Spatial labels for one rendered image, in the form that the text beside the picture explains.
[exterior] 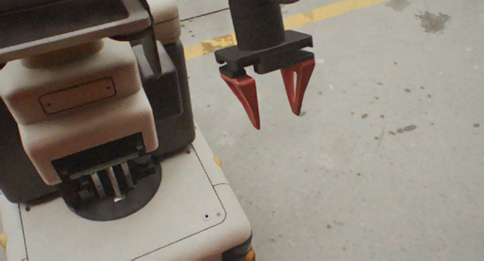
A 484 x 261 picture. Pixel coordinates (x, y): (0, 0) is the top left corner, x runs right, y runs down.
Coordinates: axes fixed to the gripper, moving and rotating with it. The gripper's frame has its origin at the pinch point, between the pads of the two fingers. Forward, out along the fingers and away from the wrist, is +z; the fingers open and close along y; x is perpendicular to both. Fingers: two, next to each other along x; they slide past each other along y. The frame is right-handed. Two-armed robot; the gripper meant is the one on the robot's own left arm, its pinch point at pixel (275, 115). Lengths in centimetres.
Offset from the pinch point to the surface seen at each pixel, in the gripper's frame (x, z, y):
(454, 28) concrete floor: 132, 45, 152
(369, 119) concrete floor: 102, 60, 80
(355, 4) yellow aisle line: 167, 27, 121
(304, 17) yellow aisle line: 168, 26, 91
